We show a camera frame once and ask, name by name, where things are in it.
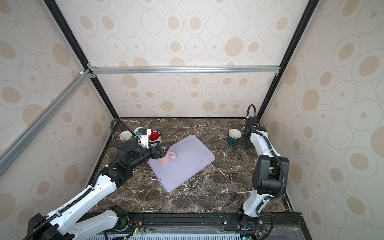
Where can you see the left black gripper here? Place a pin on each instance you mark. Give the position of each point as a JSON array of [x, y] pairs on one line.
[[160, 153]]

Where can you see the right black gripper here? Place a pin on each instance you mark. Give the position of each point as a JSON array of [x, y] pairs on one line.
[[244, 142]]

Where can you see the pink faceted mug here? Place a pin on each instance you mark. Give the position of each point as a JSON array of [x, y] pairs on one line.
[[167, 158]]

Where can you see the white mug red inside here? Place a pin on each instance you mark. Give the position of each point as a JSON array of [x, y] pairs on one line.
[[155, 137]]

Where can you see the dark green mug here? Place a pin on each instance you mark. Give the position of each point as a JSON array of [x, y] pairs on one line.
[[234, 137]]

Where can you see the light green mug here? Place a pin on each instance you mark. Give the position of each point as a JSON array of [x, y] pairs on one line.
[[137, 130]]

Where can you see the lavender plastic tray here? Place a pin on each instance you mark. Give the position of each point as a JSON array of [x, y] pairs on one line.
[[192, 156]]

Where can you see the grey mug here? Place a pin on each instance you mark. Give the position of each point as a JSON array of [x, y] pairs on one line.
[[126, 136]]

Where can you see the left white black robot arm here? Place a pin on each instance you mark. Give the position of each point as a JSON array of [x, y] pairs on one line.
[[57, 224]]

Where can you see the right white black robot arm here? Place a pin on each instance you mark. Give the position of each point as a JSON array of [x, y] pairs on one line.
[[270, 175]]

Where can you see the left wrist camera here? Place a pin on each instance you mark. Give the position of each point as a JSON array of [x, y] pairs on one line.
[[143, 138]]

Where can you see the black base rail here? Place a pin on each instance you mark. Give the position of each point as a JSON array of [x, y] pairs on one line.
[[209, 226]]

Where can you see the horizontal aluminium rail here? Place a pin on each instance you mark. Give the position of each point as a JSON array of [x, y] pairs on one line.
[[185, 70]]

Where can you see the right black frame post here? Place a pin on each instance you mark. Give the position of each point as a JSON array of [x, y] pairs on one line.
[[302, 25]]

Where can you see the black frame post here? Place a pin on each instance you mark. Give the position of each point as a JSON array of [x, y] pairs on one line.
[[62, 23], [302, 25]]

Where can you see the left diagonal aluminium rail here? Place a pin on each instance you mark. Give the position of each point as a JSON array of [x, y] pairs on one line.
[[27, 136]]

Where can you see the left black frame post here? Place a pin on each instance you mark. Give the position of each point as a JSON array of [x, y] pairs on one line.
[[62, 23]]

